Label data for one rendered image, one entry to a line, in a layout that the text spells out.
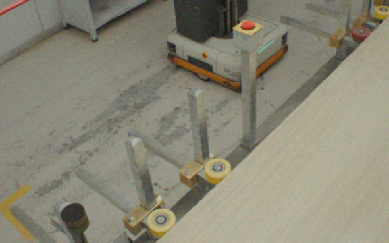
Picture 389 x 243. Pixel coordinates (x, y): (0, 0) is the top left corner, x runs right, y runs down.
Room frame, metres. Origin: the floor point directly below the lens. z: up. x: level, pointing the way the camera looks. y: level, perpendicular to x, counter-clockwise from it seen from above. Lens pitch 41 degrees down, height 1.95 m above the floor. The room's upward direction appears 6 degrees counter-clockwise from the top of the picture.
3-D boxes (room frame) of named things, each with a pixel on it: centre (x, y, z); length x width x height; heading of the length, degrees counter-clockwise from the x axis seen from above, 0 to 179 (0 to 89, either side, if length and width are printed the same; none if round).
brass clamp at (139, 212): (0.88, 0.18, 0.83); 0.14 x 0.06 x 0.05; 135
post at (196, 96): (1.07, -0.01, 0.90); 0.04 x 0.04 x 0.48; 45
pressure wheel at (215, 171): (0.97, -0.06, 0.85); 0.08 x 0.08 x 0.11
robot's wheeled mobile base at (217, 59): (2.87, -0.30, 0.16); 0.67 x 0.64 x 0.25; 44
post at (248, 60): (1.26, -0.20, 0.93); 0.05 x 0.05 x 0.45; 45
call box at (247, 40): (1.25, -0.20, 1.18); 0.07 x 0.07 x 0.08; 45
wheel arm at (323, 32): (1.81, -0.63, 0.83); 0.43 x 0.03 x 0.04; 45
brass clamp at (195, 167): (1.06, 0.00, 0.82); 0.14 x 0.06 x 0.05; 135
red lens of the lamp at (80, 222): (0.69, 0.31, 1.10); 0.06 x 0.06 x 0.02
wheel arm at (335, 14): (1.99, -0.81, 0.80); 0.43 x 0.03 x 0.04; 45
